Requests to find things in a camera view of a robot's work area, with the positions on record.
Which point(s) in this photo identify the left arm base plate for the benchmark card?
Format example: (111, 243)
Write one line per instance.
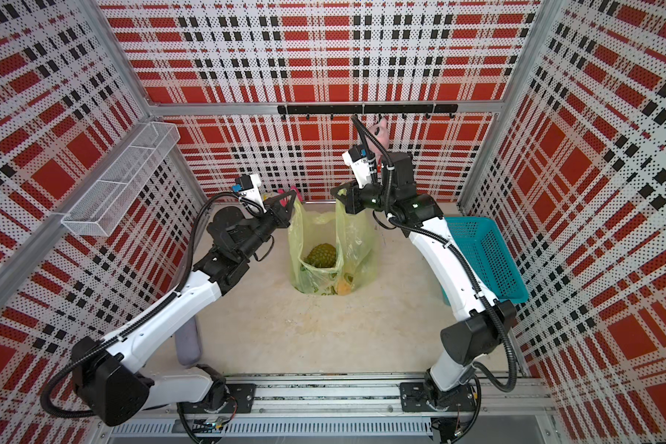
(225, 400)

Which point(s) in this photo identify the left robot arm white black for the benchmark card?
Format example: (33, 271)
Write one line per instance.
(104, 377)

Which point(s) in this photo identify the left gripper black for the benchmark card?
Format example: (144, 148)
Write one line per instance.
(281, 214)

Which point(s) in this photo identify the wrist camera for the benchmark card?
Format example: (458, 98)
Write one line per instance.
(357, 160)
(247, 189)

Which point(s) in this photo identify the white wire mesh shelf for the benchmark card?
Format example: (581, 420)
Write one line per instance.
(101, 208)

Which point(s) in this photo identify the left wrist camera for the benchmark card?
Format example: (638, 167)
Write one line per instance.
(247, 189)

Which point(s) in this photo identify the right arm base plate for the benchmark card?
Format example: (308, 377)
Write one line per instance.
(423, 397)

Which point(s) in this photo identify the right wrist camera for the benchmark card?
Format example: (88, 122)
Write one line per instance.
(357, 160)

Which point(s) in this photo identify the black hook rail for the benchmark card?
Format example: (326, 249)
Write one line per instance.
(372, 109)

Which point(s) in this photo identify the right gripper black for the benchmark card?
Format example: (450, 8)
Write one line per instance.
(351, 200)

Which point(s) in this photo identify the aluminium mounting rail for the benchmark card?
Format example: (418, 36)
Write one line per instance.
(351, 408)

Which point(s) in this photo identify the pink hanging plush toy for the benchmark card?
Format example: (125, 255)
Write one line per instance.
(381, 132)

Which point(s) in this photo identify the teal plastic basket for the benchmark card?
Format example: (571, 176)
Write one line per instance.
(480, 240)

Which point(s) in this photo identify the yellow-green plastic bag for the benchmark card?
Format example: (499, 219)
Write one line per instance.
(356, 242)

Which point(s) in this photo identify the pineapple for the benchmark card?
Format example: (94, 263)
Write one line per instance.
(343, 286)
(322, 256)

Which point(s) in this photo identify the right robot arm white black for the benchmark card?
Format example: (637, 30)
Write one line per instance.
(478, 343)

